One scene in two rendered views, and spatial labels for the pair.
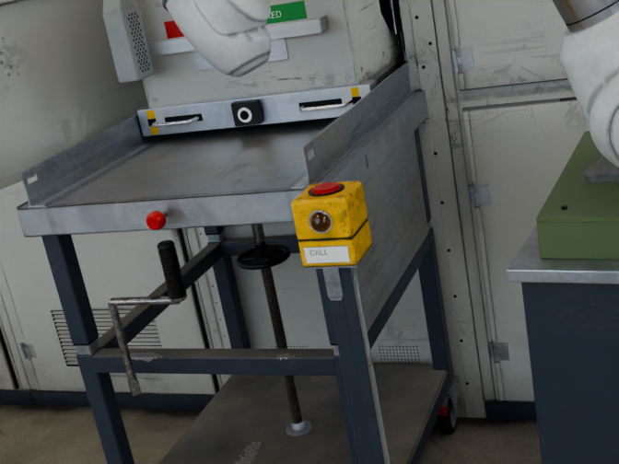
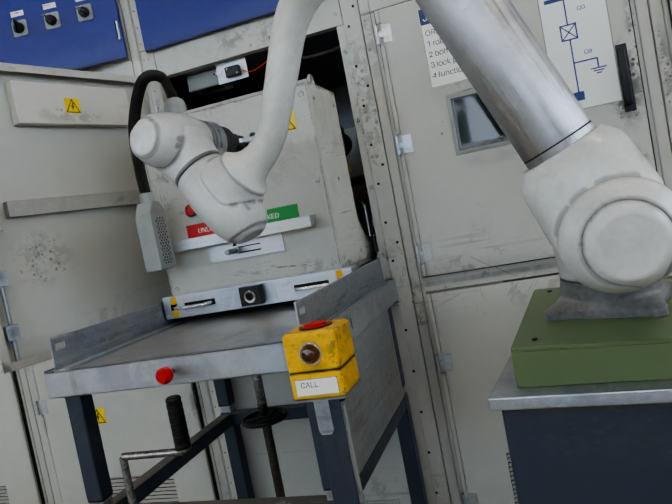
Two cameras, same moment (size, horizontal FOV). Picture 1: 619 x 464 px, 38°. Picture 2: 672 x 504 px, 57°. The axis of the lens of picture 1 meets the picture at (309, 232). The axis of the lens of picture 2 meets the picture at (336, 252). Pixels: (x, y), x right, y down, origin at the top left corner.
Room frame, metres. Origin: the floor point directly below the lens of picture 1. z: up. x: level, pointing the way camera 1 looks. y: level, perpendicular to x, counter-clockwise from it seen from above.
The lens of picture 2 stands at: (0.28, 0.01, 1.05)
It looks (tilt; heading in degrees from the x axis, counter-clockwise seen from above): 3 degrees down; 354
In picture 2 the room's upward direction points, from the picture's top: 11 degrees counter-clockwise
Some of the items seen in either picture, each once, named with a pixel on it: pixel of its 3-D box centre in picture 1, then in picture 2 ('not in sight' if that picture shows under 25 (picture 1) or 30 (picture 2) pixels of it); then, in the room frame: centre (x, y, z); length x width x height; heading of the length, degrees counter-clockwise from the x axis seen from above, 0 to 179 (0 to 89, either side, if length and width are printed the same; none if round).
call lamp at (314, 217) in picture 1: (319, 223); (308, 354); (1.15, -0.01, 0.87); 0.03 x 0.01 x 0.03; 67
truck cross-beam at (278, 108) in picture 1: (253, 109); (257, 293); (1.92, 0.07, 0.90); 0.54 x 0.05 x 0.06; 66
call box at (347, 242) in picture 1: (332, 224); (321, 359); (1.19, -0.03, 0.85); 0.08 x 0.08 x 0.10; 67
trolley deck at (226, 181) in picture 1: (242, 156); (247, 330); (1.83, 0.11, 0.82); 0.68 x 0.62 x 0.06; 157
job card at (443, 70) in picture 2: not in sight; (452, 42); (1.89, -0.55, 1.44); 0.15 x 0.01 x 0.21; 67
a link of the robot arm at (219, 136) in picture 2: not in sight; (203, 143); (1.58, 0.10, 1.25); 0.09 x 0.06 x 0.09; 60
